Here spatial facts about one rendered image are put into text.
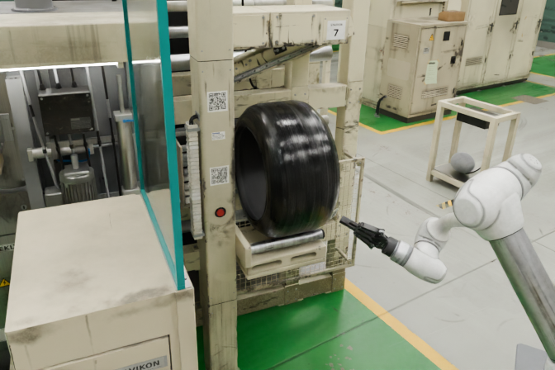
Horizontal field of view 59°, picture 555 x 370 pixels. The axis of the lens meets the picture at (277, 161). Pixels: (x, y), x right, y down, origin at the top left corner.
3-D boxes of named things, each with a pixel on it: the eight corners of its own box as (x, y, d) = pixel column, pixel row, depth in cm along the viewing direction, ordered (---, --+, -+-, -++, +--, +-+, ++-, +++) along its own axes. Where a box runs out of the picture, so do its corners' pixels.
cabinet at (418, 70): (408, 125, 629) (421, 25, 580) (377, 112, 673) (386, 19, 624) (454, 114, 675) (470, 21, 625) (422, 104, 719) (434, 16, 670)
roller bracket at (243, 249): (244, 269, 192) (244, 248, 188) (215, 221, 226) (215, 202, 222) (253, 268, 193) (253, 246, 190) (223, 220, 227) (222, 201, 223)
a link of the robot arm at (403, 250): (399, 270, 192) (385, 262, 193) (405, 253, 198) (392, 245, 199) (408, 259, 185) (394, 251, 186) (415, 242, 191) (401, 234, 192)
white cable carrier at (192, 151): (194, 239, 192) (187, 125, 174) (191, 234, 197) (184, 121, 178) (205, 238, 194) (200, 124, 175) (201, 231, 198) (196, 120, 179)
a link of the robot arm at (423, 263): (397, 272, 192) (406, 249, 201) (434, 293, 190) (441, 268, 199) (410, 258, 184) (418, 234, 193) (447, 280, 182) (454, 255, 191)
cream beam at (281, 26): (216, 51, 193) (215, 13, 187) (200, 41, 214) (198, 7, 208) (349, 45, 216) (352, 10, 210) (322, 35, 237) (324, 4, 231)
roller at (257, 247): (248, 258, 195) (248, 248, 193) (244, 251, 199) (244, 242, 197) (324, 240, 208) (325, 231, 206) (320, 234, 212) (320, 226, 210)
